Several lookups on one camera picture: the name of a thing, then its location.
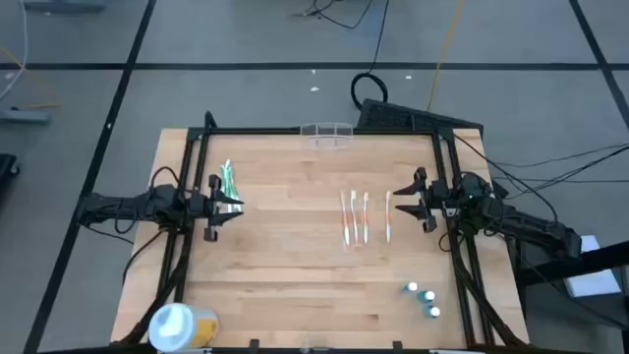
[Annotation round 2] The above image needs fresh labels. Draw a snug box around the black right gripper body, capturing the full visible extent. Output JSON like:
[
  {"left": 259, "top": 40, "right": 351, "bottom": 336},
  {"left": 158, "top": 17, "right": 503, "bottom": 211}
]
[{"left": 415, "top": 166, "right": 464, "bottom": 234}]

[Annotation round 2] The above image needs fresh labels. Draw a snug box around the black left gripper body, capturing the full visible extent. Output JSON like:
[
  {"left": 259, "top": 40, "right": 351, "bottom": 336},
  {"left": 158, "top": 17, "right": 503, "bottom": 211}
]
[{"left": 184, "top": 174, "right": 223, "bottom": 243}]

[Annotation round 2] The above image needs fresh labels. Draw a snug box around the orange white toothbrush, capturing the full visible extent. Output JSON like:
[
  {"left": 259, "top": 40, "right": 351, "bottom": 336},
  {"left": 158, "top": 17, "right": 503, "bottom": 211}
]
[
  {"left": 349, "top": 189, "right": 361, "bottom": 246},
  {"left": 384, "top": 190, "right": 393, "bottom": 245},
  {"left": 362, "top": 191, "right": 371, "bottom": 246},
  {"left": 340, "top": 190, "right": 351, "bottom": 248}
]

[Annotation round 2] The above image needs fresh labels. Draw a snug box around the black mesh computer case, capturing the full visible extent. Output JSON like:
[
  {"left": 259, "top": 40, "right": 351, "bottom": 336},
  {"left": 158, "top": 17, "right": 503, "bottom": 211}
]
[{"left": 356, "top": 97, "right": 486, "bottom": 135}]

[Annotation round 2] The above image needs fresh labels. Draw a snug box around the clear acrylic organizer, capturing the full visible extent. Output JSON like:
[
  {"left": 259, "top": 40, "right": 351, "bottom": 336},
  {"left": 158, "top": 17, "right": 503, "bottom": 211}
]
[{"left": 300, "top": 122, "right": 354, "bottom": 149}]

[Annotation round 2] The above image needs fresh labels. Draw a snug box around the black side stand beam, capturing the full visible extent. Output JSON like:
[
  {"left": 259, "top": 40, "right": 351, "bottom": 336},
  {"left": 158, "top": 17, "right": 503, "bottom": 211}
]
[{"left": 515, "top": 239, "right": 629, "bottom": 287}]

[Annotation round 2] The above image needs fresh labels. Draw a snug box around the white paper booklet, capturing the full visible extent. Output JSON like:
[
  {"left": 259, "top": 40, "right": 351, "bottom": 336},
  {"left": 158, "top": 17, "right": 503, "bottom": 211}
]
[{"left": 563, "top": 234, "right": 623, "bottom": 299}]

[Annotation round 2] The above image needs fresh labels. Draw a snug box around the black caster base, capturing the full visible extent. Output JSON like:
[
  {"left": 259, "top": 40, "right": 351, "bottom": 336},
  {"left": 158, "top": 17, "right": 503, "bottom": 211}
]
[{"left": 0, "top": 152, "right": 21, "bottom": 192}]

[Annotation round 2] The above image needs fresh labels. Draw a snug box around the grey floor stand base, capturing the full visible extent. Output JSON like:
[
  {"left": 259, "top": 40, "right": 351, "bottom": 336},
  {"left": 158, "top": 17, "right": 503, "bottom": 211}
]
[
  {"left": 22, "top": 0, "right": 107, "bottom": 14},
  {"left": 0, "top": 107, "right": 52, "bottom": 126}
]

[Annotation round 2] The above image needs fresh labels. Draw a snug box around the black aluminium table frame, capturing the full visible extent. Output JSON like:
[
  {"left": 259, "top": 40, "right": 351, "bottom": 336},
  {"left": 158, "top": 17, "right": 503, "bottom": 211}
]
[{"left": 115, "top": 110, "right": 531, "bottom": 351}]

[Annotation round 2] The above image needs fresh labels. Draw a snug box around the black coiled floor cable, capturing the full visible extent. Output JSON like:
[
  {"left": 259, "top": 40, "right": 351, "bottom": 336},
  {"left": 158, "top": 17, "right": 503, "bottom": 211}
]
[{"left": 349, "top": 0, "right": 392, "bottom": 113}]

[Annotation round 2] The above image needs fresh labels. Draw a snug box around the yellow floor cable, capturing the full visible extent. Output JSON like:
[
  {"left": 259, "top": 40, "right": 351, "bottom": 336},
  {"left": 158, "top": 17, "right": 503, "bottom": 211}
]
[{"left": 425, "top": 0, "right": 467, "bottom": 113}]

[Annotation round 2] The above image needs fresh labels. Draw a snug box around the black tangled floor cable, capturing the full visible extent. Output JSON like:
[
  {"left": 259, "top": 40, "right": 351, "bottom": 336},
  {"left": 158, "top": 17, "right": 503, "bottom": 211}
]
[{"left": 292, "top": 0, "right": 374, "bottom": 30}]

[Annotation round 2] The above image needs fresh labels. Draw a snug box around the orange floor cable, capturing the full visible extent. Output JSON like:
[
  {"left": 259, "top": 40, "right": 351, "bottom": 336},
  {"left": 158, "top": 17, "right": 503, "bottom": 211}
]
[{"left": 0, "top": 44, "right": 63, "bottom": 110}]

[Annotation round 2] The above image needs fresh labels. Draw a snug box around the white floor cable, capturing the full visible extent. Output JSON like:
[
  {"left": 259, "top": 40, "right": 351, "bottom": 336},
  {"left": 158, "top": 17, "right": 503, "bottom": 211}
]
[{"left": 0, "top": 0, "right": 29, "bottom": 101}]

